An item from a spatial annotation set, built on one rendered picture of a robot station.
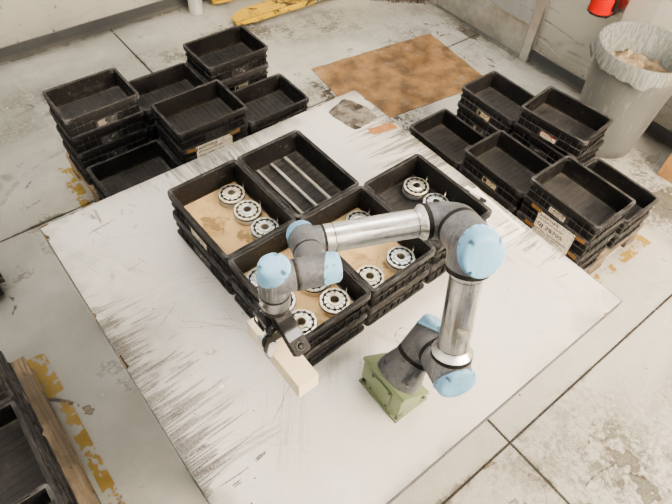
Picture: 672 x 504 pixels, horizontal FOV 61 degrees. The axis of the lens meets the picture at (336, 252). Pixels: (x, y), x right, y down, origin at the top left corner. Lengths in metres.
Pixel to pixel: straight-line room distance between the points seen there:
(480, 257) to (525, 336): 0.83
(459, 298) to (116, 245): 1.39
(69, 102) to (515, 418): 2.76
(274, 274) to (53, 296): 2.07
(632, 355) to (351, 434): 1.76
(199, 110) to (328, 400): 1.88
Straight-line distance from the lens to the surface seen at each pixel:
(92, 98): 3.45
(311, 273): 1.27
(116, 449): 2.70
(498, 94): 3.75
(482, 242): 1.36
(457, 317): 1.51
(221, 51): 3.69
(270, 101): 3.46
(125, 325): 2.12
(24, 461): 2.37
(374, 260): 2.05
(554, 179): 3.09
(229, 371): 1.96
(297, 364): 1.50
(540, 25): 4.76
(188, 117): 3.20
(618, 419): 3.00
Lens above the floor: 2.43
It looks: 51 degrees down
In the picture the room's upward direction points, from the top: 5 degrees clockwise
